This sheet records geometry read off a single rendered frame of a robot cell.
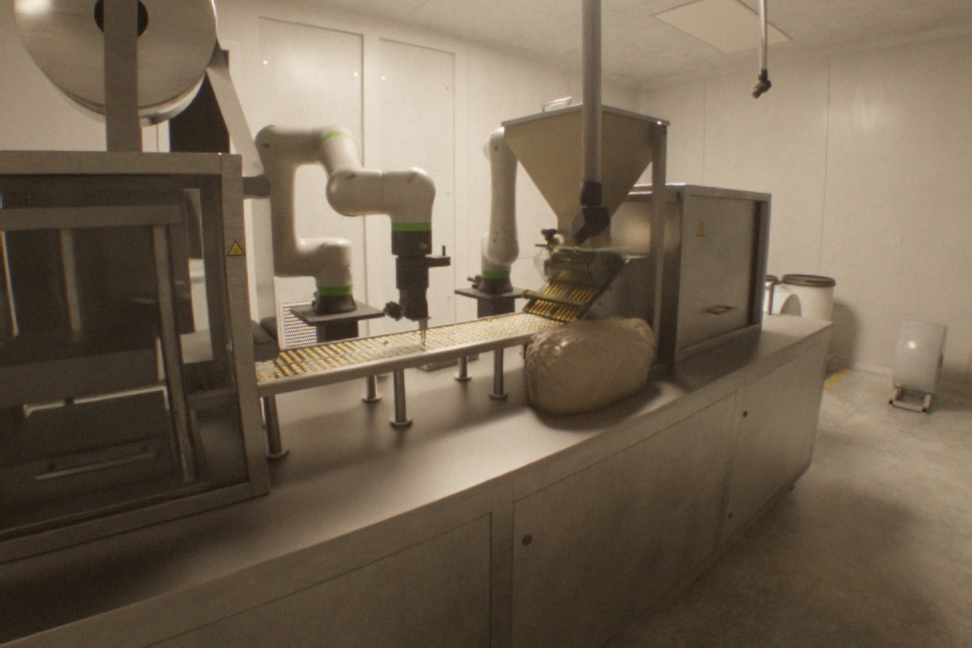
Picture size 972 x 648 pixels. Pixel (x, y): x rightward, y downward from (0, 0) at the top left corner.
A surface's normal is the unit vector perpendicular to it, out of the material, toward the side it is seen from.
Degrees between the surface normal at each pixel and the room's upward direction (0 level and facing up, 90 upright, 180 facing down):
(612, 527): 90
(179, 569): 0
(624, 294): 90
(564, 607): 90
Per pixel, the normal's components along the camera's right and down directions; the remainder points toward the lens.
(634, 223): -0.80, 0.09
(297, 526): 0.00, -0.99
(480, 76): 0.59, 0.12
